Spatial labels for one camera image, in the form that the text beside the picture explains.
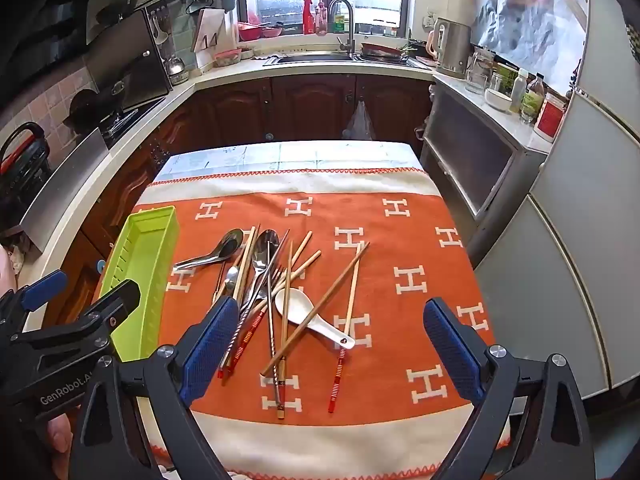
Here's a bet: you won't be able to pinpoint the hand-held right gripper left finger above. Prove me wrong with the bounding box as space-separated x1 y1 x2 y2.
67 295 241 480

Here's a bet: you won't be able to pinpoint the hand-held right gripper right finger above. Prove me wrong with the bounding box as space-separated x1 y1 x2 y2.
422 297 598 480

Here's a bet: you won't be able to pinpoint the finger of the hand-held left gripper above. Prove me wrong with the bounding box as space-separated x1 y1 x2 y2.
0 269 69 333
10 279 142 361

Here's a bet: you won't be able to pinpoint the green plastic utensil tray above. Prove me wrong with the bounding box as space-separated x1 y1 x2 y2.
97 205 181 363

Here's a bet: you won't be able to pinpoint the metal chopstick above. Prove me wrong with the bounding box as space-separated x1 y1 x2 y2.
267 260 282 407
240 229 292 321

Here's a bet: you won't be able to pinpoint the small metal spoon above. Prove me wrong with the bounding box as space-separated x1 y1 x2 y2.
212 265 242 306

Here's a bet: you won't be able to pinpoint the white ceramic spoon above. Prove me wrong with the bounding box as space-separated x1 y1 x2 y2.
274 288 356 351

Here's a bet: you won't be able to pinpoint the metal fork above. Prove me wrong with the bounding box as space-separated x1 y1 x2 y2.
245 262 296 331

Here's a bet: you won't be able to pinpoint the metal soup spoon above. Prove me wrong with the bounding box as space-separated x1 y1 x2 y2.
173 228 245 270

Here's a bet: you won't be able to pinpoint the plain wooden chopstick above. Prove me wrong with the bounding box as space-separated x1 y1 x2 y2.
231 225 261 308
247 251 322 313
261 241 371 377

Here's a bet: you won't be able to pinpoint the large metal spoon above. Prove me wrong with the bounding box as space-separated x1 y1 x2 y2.
235 229 281 331

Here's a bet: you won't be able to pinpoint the person's left hand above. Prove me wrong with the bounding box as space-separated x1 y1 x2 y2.
46 412 74 467

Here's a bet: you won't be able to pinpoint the crumpled white cloth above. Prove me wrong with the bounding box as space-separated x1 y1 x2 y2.
0 247 25 278

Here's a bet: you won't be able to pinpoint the stainless steel divider panel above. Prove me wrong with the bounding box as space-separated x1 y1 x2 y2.
19 127 110 253

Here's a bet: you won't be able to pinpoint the orange patterned blanket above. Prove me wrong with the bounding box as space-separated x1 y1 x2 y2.
132 167 511 478

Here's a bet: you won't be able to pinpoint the black pressure cooker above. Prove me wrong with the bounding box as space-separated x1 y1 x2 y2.
0 122 52 211

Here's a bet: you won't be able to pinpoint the white refrigerator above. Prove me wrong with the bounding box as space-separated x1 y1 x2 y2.
472 0 640 403

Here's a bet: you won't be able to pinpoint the black cooktop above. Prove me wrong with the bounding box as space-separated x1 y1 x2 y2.
100 97 166 148

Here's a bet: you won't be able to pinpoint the black wok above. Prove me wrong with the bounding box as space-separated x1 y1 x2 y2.
67 77 128 128

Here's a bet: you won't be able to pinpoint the steel frosted-door cabinet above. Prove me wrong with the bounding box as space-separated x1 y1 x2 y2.
419 77 553 261

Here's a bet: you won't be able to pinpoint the pale grid-print table cover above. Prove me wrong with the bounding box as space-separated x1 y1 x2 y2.
159 141 423 177

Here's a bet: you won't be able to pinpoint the hanging clear plastic bag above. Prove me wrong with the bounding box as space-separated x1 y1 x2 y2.
341 101 377 142

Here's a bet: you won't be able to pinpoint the small metal teapot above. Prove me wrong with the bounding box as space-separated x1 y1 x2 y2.
166 55 191 86

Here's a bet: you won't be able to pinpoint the red-label jar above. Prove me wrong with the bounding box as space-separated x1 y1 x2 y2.
533 91 569 144

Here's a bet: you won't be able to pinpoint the white bowl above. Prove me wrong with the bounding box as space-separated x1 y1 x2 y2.
484 88 514 112

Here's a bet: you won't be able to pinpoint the clear green-label bottle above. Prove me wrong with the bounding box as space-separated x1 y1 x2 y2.
520 74 547 124

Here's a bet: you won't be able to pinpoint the brown wooden kitchen cabinets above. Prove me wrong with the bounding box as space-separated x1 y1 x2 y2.
55 72 436 326

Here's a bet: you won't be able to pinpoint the white-cap bottle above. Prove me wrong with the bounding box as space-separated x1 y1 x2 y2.
509 67 530 114

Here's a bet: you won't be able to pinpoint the glass jar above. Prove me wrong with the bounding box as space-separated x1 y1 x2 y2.
465 46 496 95

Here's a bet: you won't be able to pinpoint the white cutting board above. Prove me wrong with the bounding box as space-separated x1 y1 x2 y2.
192 6 240 68

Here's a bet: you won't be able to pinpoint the white kitchen countertop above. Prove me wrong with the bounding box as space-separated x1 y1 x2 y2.
15 47 556 341

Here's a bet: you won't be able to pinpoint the steel electric kettle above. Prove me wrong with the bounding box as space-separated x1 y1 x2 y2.
427 16 473 80

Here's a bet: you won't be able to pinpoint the red basin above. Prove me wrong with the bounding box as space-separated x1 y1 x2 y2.
237 21 285 42

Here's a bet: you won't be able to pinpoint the red dish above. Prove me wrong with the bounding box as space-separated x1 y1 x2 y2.
360 41 407 61

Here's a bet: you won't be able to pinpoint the steel sink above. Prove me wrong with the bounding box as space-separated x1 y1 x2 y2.
265 51 358 66

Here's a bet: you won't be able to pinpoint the metal faucet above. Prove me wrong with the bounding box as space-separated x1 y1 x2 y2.
327 0 358 58

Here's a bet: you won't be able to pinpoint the dark checkered cloth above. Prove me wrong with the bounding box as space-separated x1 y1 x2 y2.
620 0 640 63

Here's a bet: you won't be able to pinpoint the white paper roll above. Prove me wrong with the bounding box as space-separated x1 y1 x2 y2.
561 0 590 33

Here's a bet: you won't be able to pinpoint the crinkled plastic wall sheet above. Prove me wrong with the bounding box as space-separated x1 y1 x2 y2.
472 0 593 88

